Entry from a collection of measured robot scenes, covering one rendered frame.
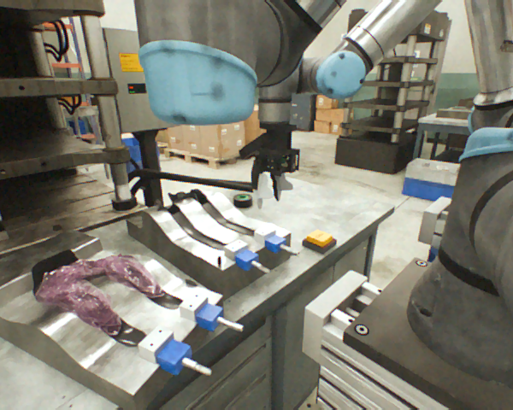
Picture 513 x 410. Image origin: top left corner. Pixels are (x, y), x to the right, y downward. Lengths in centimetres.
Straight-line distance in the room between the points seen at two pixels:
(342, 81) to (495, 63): 40
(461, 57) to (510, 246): 691
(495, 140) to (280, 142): 47
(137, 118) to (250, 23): 131
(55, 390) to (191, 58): 64
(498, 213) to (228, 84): 21
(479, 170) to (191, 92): 25
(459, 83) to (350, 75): 656
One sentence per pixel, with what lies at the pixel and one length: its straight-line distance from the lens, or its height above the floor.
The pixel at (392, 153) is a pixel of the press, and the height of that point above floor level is 30.
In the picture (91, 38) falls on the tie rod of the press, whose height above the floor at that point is 142.
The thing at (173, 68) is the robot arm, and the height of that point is 131.
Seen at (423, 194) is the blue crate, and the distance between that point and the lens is 395.
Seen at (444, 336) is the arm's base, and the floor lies 106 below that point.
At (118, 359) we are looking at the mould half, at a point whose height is 86.
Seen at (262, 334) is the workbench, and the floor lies 60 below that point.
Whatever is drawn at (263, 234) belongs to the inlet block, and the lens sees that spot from 84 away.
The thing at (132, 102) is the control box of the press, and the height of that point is 120.
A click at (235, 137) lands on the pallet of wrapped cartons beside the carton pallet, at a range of 492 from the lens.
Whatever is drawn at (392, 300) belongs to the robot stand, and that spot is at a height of 104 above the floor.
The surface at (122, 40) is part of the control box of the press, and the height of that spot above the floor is 143.
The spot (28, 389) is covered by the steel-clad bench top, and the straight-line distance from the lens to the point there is 76.
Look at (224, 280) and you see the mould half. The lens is 77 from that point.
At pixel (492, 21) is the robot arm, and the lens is 87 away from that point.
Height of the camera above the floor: 131
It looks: 23 degrees down
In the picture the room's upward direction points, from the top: straight up
